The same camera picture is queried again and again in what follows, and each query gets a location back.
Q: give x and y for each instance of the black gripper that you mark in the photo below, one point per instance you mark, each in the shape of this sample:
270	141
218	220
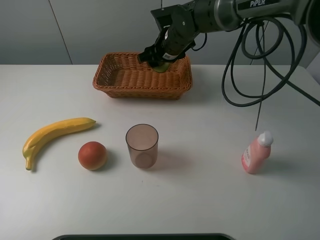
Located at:
172	44

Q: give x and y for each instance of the halved avocado with pit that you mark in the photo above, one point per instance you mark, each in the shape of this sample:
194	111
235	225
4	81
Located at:
162	67

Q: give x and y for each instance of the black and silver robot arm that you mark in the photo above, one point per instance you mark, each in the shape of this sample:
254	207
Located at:
209	16

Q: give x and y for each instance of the brown wicker basket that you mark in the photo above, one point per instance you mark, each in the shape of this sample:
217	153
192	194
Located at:
120	75

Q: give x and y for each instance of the translucent pink plastic cup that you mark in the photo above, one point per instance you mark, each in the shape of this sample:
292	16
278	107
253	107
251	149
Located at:
142	142

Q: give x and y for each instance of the red orange round fruit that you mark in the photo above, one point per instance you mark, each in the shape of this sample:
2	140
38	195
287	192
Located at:
92	155

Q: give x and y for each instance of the pink bottle with white cap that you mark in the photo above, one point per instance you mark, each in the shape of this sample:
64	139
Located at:
257	152

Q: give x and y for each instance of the yellow banana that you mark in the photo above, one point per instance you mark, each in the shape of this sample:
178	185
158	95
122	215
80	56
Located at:
44	135

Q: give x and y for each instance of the black tray edge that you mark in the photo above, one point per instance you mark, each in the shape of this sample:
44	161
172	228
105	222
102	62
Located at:
176	236

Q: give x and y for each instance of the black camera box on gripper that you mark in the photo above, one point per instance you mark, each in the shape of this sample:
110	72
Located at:
163	16

